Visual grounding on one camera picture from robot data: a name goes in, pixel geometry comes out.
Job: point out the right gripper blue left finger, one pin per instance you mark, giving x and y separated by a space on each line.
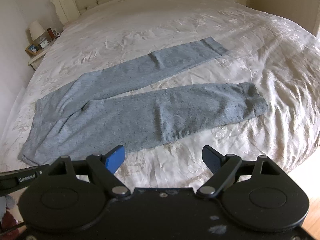
103 168

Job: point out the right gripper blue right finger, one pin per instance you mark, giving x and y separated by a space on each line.
223 168

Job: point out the grey speckled sweatpants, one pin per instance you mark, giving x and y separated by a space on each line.
100 109

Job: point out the left cream nightstand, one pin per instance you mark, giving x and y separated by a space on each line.
36 60

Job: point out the small alarm clock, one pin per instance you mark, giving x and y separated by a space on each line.
44 43

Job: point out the white table lamp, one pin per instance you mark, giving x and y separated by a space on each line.
36 31

